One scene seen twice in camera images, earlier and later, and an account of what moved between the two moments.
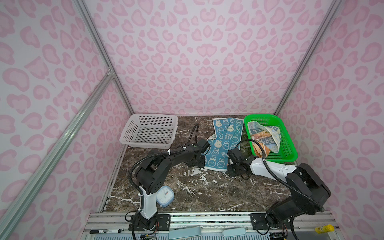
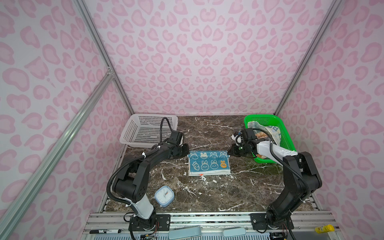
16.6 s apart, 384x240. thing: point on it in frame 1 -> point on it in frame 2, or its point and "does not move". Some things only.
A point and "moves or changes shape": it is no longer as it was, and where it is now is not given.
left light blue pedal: x=184 y=232 does not move
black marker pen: x=110 y=231 does not move
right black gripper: x=230 y=173 -> x=235 y=152
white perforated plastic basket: x=150 y=131 does not move
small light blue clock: x=165 y=196 does not move
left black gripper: x=201 y=165 -> x=186 y=151
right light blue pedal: x=231 y=232 does not move
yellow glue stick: x=324 y=229 does not move
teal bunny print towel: x=226 y=139 moves or changes shape
